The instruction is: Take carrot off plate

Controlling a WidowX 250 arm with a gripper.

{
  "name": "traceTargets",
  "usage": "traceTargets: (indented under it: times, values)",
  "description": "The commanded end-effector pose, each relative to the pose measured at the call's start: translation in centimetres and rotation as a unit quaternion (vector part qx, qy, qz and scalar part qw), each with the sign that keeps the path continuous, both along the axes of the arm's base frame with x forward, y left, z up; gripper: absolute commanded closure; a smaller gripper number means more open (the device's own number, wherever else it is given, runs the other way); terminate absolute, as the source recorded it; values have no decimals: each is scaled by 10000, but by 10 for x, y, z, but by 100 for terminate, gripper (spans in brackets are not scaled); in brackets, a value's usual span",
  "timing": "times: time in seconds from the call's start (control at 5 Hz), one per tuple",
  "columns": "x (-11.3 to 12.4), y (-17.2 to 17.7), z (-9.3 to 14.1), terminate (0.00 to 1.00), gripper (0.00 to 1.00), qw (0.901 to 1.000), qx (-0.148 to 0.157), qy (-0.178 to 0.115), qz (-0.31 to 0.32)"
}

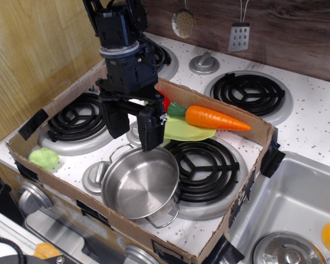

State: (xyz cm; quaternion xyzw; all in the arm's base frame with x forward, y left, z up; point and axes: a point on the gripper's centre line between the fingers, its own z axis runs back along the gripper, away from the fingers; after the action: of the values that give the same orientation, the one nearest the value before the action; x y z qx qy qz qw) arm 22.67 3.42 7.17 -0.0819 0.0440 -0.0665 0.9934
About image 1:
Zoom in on black cable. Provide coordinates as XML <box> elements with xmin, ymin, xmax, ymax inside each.
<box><xmin>0</xmin><ymin>236</ymin><xmax>26</xmax><ymax>264</ymax></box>

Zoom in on back left black burner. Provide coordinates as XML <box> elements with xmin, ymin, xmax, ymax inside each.
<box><xmin>155</xmin><ymin>45</ymin><xmax>179</xmax><ymax>80</ymax></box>

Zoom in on silver oven knob right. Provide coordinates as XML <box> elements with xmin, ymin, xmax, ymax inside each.
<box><xmin>123</xmin><ymin>245</ymin><xmax>159</xmax><ymax>264</ymax></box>

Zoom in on hanging metal spatula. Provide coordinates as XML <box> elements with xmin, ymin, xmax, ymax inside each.
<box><xmin>228</xmin><ymin>0</ymin><xmax>250</xmax><ymax>52</ymax></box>

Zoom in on silver stove knob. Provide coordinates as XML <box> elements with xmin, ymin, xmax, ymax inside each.
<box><xmin>82</xmin><ymin>161</ymin><xmax>111</xmax><ymax>196</ymax></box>
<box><xmin>189</xmin><ymin>52</ymin><xmax>220</xmax><ymax>75</ymax></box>
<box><xmin>126</xmin><ymin>121</ymin><xmax>141</xmax><ymax>146</ymax></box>

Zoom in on back right black burner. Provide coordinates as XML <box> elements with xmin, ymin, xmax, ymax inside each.
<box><xmin>204</xmin><ymin>70</ymin><xmax>293</xmax><ymax>126</ymax></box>

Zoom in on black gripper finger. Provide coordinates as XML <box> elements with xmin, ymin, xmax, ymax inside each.
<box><xmin>101</xmin><ymin>101</ymin><xmax>130</xmax><ymax>139</ymax></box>
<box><xmin>137</xmin><ymin>103</ymin><xmax>165</xmax><ymax>151</ymax></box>

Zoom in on red toy strawberry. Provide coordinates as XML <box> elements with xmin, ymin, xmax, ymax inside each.
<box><xmin>157</xmin><ymin>90</ymin><xmax>171</xmax><ymax>113</ymax></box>

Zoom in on cardboard fence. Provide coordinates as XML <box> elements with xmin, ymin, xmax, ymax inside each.
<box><xmin>7</xmin><ymin>62</ymin><xmax>278</xmax><ymax>263</ymax></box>

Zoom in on silver back stove knob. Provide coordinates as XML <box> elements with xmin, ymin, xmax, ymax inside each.
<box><xmin>189</xmin><ymin>52</ymin><xmax>220</xmax><ymax>75</ymax></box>

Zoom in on black burner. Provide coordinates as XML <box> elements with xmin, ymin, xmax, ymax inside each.
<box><xmin>155</xmin><ymin>45</ymin><xmax>179</xmax><ymax>80</ymax></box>
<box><xmin>163</xmin><ymin>137</ymin><xmax>248</xmax><ymax>221</ymax></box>
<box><xmin>204</xmin><ymin>70</ymin><xmax>293</xmax><ymax>126</ymax></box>
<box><xmin>38</xmin><ymin>92</ymin><xmax>113</xmax><ymax>156</ymax></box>

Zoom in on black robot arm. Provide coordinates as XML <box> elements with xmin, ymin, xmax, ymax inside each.
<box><xmin>83</xmin><ymin>1</ymin><xmax>166</xmax><ymax>151</ymax></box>

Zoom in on stainless steel pot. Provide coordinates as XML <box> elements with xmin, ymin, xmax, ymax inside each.
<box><xmin>101</xmin><ymin>147</ymin><xmax>179</xmax><ymax>229</ymax></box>

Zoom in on hanging slotted spoon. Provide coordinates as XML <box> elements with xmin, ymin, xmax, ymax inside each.
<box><xmin>172</xmin><ymin>1</ymin><xmax>196</xmax><ymax>39</ymax></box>

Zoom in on silver oven knob left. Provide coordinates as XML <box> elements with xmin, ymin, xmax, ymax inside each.
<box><xmin>19</xmin><ymin>181</ymin><xmax>53</xmax><ymax>215</ymax></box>

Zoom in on orange toy piece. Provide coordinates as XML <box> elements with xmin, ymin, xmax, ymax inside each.
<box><xmin>33</xmin><ymin>243</ymin><xmax>61</xmax><ymax>260</ymax></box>

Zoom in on silver oven knob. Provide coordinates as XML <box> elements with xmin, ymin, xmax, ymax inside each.
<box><xmin>123</xmin><ymin>245</ymin><xmax>159</xmax><ymax>264</ymax></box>
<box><xmin>19</xmin><ymin>181</ymin><xmax>53</xmax><ymax>215</ymax></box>

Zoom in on front right black burner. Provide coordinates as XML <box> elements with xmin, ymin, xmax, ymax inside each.
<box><xmin>163</xmin><ymin>137</ymin><xmax>248</xmax><ymax>221</ymax></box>

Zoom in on green toy lettuce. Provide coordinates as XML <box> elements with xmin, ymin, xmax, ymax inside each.
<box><xmin>29</xmin><ymin>147</ymin><xmax>60</xmax><ymax>171</ymax></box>

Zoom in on front left black burner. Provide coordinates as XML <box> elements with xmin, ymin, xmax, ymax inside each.
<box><xmin>38</xmin><ymin>92</ymin><xmax>113</xmax><ymax>156</ymax></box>

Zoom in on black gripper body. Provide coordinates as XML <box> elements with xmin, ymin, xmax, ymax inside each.
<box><xmin>96</xmin><ymin>41</ymin><xmax>163</xmax><ymax>110</ymax></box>

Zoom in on steel pot lid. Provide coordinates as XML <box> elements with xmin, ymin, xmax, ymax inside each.
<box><xmin>250</xmin><ymin>231</ymin><xmax>327</xmax><ymax>263</ymax></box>

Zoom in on light green plate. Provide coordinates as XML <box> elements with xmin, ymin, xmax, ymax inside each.
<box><xmin>164</xmin><ymin>116</ymin><xmax>217</xmax><ymax>141</ymax></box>

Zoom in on silver centre stove knob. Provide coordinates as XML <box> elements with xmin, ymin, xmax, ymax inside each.
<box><xmin>126</xmin><ymin>121</ymin><xmax>141</xmax><ymax>146</ymax></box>

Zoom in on orange toy carrot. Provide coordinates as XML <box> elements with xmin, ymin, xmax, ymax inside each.
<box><xmin>167</xmin><ymin>102</ymin><xmax>251</xmax><ymax>131</ymax></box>

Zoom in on silver front stove knob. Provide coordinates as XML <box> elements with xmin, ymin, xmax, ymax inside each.
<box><xmin>82</xmin><ymin>161</ymin><xmax>111</xmax><ymax>196</ymax></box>

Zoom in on grey sink basin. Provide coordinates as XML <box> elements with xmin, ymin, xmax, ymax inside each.
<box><xmin>227</xmin><ymin>152</ymin><xmax>330</xmax><ymax>263</ymax></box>

